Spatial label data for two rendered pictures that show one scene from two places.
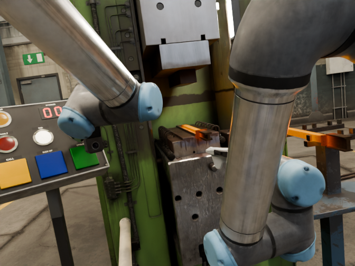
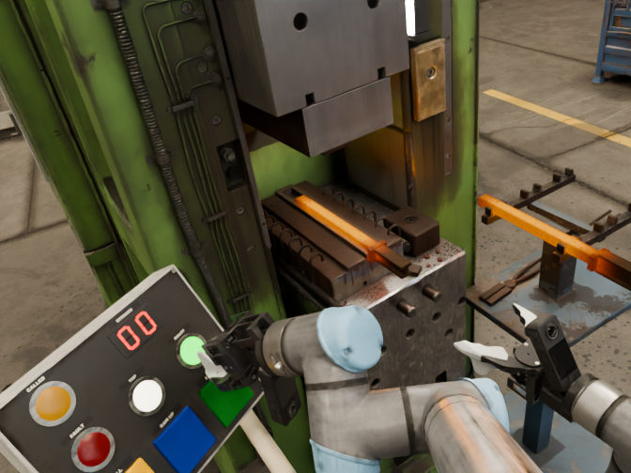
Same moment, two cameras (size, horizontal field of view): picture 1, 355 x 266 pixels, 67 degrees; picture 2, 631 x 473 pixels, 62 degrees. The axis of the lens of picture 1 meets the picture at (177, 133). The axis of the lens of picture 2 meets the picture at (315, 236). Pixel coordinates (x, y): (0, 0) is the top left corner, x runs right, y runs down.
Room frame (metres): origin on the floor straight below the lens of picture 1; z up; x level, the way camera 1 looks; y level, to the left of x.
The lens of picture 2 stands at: (0.21, 0.31, 1.68)
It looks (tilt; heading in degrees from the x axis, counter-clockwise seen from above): 33 degrees down; 343
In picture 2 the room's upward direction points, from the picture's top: 10 degrees counter-clockwise
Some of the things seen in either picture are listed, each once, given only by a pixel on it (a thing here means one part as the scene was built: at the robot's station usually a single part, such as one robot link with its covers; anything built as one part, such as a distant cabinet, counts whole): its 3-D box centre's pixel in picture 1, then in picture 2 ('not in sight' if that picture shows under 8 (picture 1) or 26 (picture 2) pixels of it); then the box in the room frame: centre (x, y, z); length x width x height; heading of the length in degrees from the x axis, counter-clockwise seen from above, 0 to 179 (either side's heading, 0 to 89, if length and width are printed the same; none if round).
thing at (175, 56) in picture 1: (175, 62); (293, 95); (1.29, -0.04, 1.32); 0.42 x 0.20 x 0.10; 10
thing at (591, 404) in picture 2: not in sight; (598, 404); (0.57, -0.19, 0.98); 0.08 x 0.05 x 0.08; 100
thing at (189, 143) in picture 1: (185, 137); (317, 232); (1.29, -0.04, 0.96); 0.42 x 0.20 x 0.09; 10
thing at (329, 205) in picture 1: (329, 193); (554, 291); (1.03, -0.58, 0.69); 0.40 x 0.30 x 0.02; 97
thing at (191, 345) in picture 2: not in sight; (192, 350); (0.89, 0.34, 1.09); 0.05 x 0.03 x 0.04; 100
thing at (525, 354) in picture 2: not in sight; (549, 376); (0.65, -0.17, 0.97); 0.12 x 0.08 x 0.09; 10
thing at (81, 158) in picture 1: (84, 157); (225, 393); (0.86, 0.31, 1.01); 0.07 x 0.05 x 0.07; 125
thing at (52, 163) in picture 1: (51, 164); (184, 441); (0.80, 0.39, 1.01); 0.07 x 0.05 x 0.07; 125
